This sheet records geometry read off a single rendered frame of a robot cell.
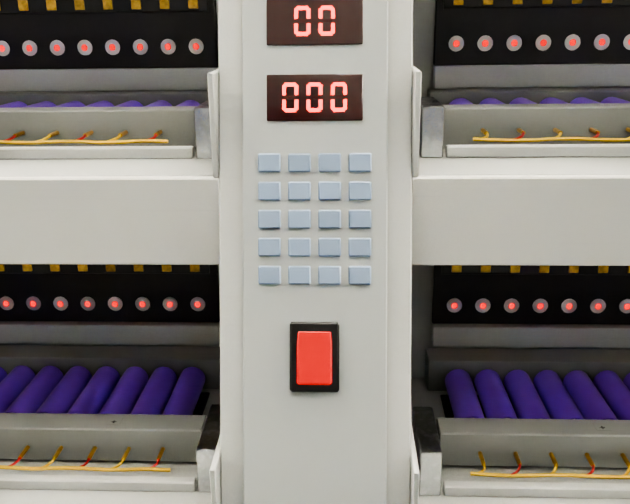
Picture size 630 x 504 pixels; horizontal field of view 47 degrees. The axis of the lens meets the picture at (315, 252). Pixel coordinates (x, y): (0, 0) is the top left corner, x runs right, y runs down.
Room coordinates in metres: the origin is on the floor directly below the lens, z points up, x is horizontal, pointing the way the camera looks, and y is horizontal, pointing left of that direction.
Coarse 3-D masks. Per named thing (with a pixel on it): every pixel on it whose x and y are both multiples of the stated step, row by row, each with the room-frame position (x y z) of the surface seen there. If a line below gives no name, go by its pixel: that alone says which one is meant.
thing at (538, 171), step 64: (448, 0) 0.51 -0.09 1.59; (512, 0) 0.51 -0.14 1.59; (576, 0) 0.51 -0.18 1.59; (448, 64) 0.53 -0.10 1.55; (512, 64) 0.52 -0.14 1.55; (576, 64) 0.52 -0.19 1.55; (448, 128) 0.42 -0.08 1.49; (512, 128) 0.42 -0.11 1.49; (576, 128) 0.41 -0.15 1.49; (448, 192) 0.35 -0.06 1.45; (512, 192) 0.35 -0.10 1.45; (576, 192) 0.35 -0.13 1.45; (448, 256) 0.36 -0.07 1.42; (512, 256) 0.36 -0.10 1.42; (576, 256) 0.36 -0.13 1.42
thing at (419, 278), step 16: (416, 0) 0.55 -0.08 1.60; (432, 0) 0.55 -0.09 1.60; (416, 16) 0.55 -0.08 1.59; (432, 16) 0.55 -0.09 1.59; (416, 32) 0.55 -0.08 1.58; (432, 32) 0.55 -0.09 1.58; (416, 48) 0.55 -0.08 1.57; (432, 48) 0.55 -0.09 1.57; (416, 64) 0.55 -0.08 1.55; (432, 64) 0.55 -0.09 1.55; (432, 80) 0.55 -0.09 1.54; (416, 272) 0.55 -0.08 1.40; (432, 272) 0.55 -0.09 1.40; (416, 288) 0.55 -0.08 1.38; (432, 288) 0.55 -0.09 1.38; (416, 304) 0.55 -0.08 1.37; (416, 320) 0.55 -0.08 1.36; (416, 336) 0.55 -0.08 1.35; (416, 352) 0.55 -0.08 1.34; (416, 368) 0.55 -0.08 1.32
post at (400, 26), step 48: (240, 0) 0.35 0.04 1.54; (240, 48) 0.35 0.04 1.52; (240, 96) 0.35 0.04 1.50; (240, 144) 0.35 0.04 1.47; (240, 192) 0.35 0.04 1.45; (240, 240) 0.35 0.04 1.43; (240, 288) 0.35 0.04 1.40; (240, 336) 0.35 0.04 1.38; (240, 384) 0.35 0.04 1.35; (240, 432) 0.35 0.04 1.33; (240, 480) 0.35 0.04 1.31
